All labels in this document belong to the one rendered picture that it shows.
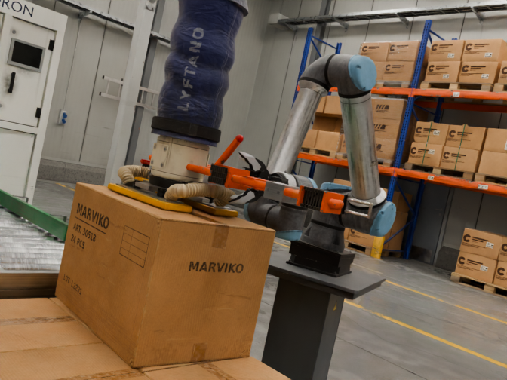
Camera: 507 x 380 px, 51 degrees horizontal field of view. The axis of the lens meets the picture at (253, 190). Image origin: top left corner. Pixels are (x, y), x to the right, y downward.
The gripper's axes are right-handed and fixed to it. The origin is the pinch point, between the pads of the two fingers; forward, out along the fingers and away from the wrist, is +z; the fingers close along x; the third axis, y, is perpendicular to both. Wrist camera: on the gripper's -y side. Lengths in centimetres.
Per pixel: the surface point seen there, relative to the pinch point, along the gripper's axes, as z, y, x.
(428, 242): -840, 346, -69
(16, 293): 30, 61, -54
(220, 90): -2.2, 17.3, 25.6
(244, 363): -11, -9, -53
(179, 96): 9.2, 22.3, 20.6
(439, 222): -839, 334, -28
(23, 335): 42, 25, -53
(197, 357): 4, -5, -52
